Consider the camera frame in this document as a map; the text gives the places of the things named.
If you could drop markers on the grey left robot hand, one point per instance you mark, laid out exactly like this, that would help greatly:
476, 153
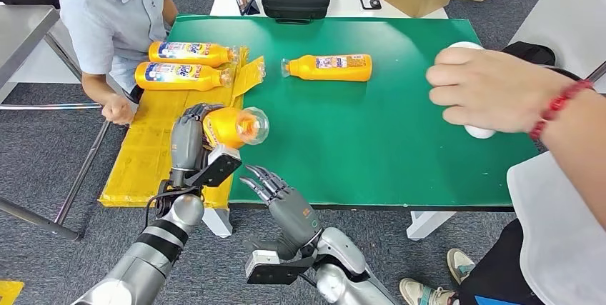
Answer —
184, 151

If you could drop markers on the person's hand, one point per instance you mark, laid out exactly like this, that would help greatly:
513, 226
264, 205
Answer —
118, 111
497, 87

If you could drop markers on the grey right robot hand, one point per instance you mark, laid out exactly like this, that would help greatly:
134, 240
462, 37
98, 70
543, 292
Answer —
298, 222

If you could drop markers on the white handheld device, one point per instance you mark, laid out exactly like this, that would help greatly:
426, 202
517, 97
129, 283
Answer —
479, 132

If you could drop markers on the orange detergent bottle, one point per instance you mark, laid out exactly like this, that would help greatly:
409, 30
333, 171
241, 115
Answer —
227, 128
189, 54
331, 68
180, 78

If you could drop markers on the person's forearm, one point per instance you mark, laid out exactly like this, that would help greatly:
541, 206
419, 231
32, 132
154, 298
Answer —
582, 142
97, 86

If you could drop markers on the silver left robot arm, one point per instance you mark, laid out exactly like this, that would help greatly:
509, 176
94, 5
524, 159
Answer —
142, 255

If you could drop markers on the yellow taped cardboard sheet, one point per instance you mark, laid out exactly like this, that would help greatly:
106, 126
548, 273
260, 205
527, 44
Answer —
142, 151

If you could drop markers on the black backpack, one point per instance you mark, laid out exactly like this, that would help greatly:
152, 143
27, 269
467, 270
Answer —
530, 52

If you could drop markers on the white table leg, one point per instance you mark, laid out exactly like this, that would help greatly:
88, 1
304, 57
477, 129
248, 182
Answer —
218, 222
428, 224

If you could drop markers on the black round stool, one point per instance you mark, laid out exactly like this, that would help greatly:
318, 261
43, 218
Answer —
575, 74

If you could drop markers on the green table board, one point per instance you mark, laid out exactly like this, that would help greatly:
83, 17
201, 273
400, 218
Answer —
355, 151

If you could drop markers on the person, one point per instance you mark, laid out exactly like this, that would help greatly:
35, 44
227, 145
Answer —
109, 19
558, 246

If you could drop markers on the steel table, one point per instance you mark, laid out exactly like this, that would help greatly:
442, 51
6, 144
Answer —
23, 33

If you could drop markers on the white sneaker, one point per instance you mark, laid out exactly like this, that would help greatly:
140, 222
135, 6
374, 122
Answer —
421, 293
459, 265

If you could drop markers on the yellow floor marker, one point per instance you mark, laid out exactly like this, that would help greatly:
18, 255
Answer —
9, 291

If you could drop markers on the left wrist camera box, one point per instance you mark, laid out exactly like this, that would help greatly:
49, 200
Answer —
220, 165

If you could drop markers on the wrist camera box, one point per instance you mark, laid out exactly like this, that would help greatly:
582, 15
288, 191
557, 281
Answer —
220, 165
270, 270

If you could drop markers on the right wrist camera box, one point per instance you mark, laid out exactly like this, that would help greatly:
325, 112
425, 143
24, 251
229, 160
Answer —
270, 270

